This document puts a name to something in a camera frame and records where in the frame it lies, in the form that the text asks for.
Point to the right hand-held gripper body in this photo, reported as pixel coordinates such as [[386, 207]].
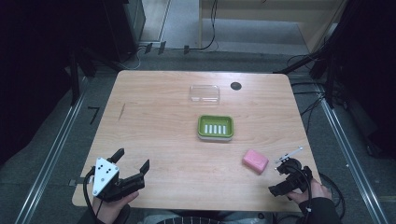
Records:
[[294, 175]]

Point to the dark cabinet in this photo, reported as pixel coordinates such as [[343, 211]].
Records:
[[124, 28]]

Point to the green soap dish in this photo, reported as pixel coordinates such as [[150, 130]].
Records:
[[215, 127]]

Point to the black round table grommet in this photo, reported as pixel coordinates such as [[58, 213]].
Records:
[[236, 86]]

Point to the black metal stand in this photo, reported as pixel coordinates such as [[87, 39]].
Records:
[[327, 71], [74, 81]]

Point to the pink soap bar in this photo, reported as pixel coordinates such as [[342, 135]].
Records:
[[255, 161]]

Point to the person's right hand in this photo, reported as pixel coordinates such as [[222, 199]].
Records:
[[316, 193]]

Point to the clear plastic lid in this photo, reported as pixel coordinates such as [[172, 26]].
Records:
[[204, 94]]

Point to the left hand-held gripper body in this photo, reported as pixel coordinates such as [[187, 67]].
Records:
[[104, 177]]

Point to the light wooden cabinet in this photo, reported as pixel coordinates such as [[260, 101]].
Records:
[[264, 18]]

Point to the metal floor rail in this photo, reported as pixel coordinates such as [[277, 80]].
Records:
[[49, 161], [351, 158]]

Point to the person's left hand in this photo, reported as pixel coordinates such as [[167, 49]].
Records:
[[110, 209]]

